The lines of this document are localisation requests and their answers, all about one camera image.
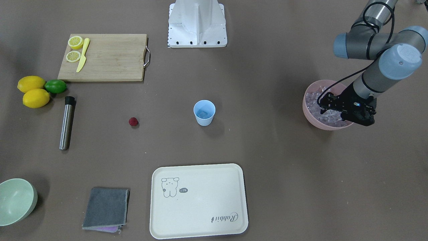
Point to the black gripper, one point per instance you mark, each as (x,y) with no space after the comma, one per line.
(346,97)

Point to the clear ice cube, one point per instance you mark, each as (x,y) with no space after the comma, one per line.
(202,114)

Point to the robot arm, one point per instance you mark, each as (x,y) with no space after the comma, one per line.
(394,57)

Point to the light blue plastic cup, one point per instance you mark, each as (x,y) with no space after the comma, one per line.
(207,106)

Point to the cream rabbit serving tray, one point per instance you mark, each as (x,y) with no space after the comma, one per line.
(196,201)

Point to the red strawberry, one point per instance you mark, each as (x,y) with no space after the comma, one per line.
(133,121)

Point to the bamboo cutting board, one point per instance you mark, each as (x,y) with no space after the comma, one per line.
(110,57)

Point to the grey folded cloth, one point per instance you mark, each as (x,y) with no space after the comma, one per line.
(106,209)

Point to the yellow plastic knife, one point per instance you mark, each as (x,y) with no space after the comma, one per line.
(83,58)

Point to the steel muddler black tip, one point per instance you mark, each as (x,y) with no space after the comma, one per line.
(70,103)

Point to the lemon slice upper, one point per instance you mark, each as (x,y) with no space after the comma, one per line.
(76,42)

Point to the lemon slice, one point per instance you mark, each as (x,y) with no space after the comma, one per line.
(73,56)
(76,42)

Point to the lemon slice lower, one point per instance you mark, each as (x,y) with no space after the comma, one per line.
(73,56)

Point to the green lime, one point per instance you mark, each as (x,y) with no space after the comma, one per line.
(55,86)

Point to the yellow lemon lower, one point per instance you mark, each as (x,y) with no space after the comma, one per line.
(36,98)

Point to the yellow lemon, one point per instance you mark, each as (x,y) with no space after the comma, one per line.
(36,98)
(30,82)

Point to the yellow lemon upper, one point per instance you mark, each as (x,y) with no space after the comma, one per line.
(30,82)

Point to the mint green bowl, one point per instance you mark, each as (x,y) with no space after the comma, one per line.
(18,198)

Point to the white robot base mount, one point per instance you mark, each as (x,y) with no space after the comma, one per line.
(197,24)

